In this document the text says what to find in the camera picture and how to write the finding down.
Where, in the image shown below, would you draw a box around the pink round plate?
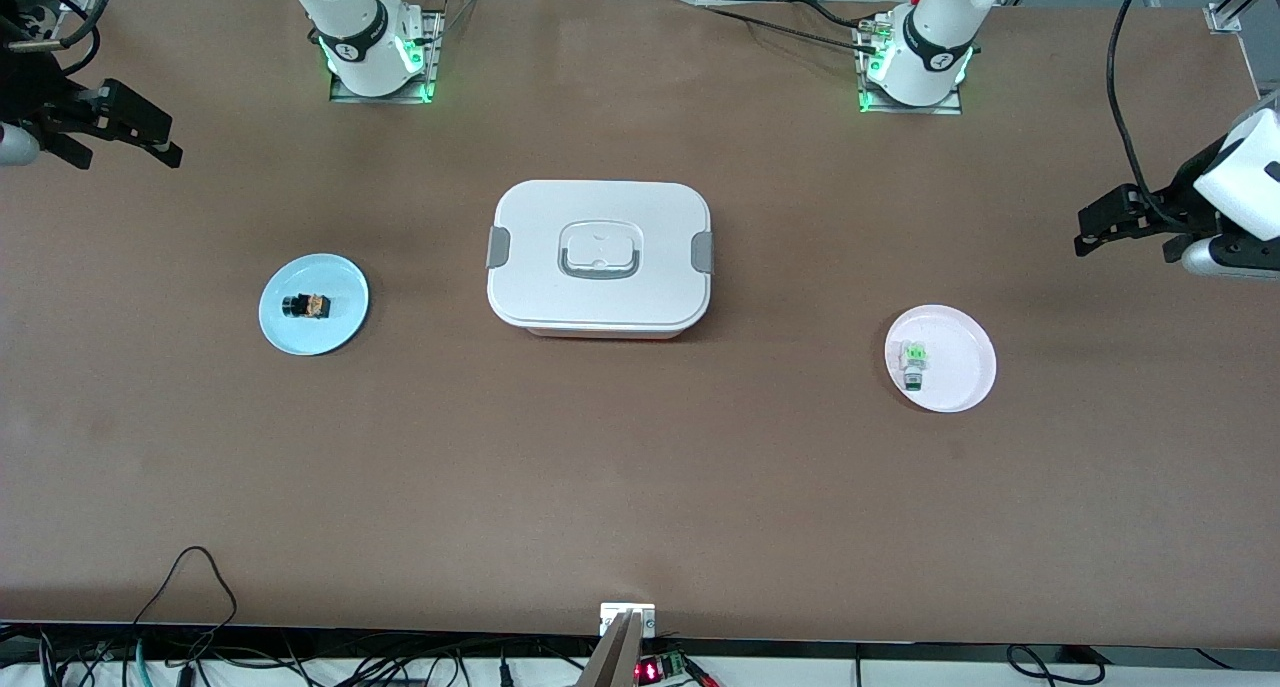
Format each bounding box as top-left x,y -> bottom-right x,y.
885,305 -> 997,414

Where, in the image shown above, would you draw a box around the light blue round plate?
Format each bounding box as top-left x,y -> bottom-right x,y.
259,254 -> 370,356

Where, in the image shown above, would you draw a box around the white lunch box grey clips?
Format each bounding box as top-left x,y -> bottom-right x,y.
487,180 -> 715,340

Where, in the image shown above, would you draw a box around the circuit board red display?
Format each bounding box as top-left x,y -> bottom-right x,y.
636,652 -> 693,684

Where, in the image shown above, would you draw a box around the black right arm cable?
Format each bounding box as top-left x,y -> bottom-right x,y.
0,0 -> 121,78

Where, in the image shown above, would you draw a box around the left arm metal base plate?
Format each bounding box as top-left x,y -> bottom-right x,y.
855,12 -> 964,116

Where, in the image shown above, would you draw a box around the green white switch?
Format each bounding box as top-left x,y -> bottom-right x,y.
899,339 -> 932,393

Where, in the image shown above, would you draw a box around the black cable on table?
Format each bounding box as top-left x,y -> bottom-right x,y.
698,2 -> 883,54

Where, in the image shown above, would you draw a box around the black coiled cable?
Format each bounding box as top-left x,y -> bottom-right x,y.
1005,644 -> 1107,687

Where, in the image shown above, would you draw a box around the black looped cable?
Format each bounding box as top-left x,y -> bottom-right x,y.
130,545 -> 239,658

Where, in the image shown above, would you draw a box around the white mounting bracket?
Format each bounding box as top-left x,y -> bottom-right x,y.
600,603 -> 657,637

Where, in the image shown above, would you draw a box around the grey camera mount bar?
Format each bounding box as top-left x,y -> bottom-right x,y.
578,610 -> 647,687

